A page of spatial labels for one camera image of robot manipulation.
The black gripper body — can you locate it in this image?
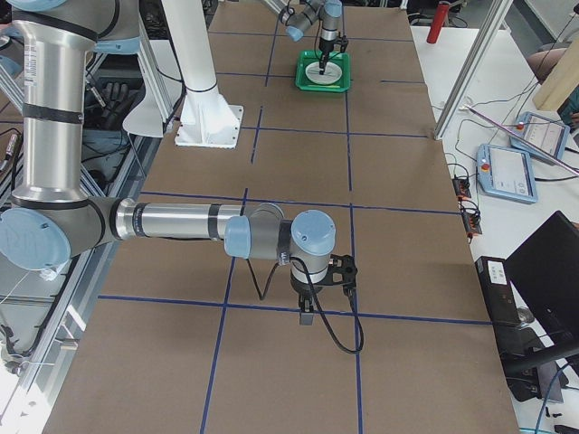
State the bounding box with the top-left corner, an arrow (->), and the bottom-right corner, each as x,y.
319,38 -> 333,56
290,275 -> 330,298

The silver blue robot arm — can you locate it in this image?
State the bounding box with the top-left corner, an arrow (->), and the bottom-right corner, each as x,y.
1,1 -> 337,325
278,0 -> 347,75

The white round plate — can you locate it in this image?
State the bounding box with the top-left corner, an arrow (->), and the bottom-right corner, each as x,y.
305,62 -> 342,86

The green plastic tray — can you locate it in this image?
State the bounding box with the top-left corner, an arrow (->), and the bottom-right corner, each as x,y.
295,51 -> 351,93

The red cylinder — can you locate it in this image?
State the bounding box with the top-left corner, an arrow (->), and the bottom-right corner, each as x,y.
426,1 -> 451,44

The near orange black connector board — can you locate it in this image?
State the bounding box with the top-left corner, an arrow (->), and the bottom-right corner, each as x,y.
461,212 -> 482,238

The orange black connector board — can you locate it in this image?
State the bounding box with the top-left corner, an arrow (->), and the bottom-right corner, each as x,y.
452,176 -> 471,200
461,212 -> 482,238

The white curled paper sheet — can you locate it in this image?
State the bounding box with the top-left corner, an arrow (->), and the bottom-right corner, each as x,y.
123,79 -> 182,138

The far orange black connector board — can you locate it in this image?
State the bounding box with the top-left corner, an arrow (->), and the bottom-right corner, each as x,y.
452,176 -> 471,200

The black box device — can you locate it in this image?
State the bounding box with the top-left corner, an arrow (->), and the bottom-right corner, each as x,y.
475,256 -> 535,329

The near blue teach pendant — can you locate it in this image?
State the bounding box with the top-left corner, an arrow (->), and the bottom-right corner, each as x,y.
476,144 -> 538,203

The blue teach pendant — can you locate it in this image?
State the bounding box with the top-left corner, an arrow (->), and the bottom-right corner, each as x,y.
476,144 -> 538,203
514,111 -> 570,159

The reacher grabber stick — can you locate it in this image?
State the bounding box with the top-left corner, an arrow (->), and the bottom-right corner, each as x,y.
459,105 -> 579,177

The black laptop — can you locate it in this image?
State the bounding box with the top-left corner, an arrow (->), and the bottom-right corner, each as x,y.
506,211 -> 578,343

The far blue teach pendant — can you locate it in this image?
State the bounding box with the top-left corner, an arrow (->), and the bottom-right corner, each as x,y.
514,111 -> 570,159

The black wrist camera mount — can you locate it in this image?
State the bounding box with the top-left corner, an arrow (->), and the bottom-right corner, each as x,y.
325,254 -> 357,291
335,34 -> 349,53

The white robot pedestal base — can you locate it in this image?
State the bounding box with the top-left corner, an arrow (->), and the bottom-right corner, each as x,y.
162,0 -> 243,149

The aluminium frame post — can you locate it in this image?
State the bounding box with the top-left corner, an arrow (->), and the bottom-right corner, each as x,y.
433,0 -> 513,140

